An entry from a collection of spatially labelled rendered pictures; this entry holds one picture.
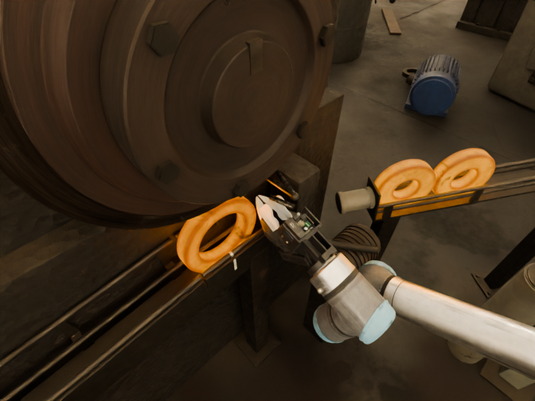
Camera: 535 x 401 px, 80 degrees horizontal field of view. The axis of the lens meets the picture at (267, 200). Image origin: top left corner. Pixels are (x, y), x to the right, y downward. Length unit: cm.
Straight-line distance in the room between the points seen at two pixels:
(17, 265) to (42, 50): 37
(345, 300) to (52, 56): 57
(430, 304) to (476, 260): 106
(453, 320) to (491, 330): 6
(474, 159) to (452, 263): 89
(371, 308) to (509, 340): 24
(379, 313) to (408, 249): 106
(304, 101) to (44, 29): 28
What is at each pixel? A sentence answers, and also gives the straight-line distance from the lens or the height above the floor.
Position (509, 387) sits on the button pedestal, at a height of 1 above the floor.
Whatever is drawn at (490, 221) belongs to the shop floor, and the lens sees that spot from 204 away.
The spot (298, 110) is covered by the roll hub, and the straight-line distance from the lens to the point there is 45.
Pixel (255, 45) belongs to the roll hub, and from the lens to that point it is 33.
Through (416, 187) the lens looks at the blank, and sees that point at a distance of 92.
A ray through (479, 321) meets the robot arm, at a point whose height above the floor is 70.
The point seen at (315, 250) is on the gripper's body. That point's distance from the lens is 67.
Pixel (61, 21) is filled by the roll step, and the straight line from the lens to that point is 31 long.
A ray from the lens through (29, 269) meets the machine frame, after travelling 60.
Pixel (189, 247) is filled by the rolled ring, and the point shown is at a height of 80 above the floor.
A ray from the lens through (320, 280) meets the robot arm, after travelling 66.
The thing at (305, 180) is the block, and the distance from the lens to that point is 73.
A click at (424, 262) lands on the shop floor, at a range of 169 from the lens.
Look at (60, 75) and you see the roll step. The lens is 32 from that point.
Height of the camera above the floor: 129
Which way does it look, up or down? 47 degrees down
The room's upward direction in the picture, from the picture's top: straight up
